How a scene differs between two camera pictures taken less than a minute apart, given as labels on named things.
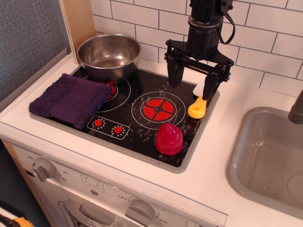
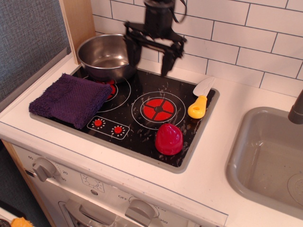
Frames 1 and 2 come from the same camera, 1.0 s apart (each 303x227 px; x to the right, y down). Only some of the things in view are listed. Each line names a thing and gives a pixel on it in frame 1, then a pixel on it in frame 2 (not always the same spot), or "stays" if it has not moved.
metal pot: x=109 y=57 stays
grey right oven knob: x=140 y=211 stays
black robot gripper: x=200 y=54 → x=157 y=31
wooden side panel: x=78 y=20 stays
